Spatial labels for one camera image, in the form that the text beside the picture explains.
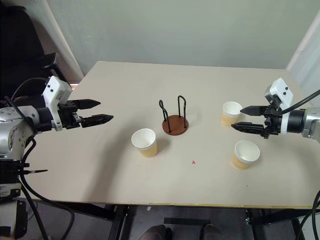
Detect yellow white paper cup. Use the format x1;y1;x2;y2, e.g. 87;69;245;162
130;128;159;159
220;100;244;128
231;140;261;171

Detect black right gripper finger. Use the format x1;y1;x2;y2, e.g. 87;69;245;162
239;104;270;117
230;121;266;137

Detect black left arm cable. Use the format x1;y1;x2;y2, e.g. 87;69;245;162
3;77;76;240

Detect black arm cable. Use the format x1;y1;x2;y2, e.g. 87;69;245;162
281;89;320;115
3;77;76;240

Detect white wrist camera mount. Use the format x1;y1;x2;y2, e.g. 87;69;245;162
264;77;294;137
41;75;72;132

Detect dark rounded shape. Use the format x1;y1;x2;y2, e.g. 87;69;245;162
202;223;226;240
138;224;174;240

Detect brown cup holder stand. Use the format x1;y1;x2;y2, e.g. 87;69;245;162
158;95;190;137

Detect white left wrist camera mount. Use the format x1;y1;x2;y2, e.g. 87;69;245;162
41;75;72;132

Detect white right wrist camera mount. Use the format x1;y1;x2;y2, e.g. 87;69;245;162
264;77;294;137

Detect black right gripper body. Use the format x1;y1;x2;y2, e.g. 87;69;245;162
259;102;285;140

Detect thick black hanging cable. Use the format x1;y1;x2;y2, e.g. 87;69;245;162
296;189;320;240

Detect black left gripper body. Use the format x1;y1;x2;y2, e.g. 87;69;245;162
57;99;84;130

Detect black and white robot torso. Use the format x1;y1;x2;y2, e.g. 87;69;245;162
0;159;29;240

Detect black office chair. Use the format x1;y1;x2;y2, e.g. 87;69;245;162
0;0;76;107

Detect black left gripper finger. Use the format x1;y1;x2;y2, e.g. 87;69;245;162
74;98;102;110
78;113;115;129

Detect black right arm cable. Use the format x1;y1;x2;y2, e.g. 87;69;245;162
281;89;320;115

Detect white curtain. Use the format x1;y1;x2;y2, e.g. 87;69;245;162
285;13;320;97

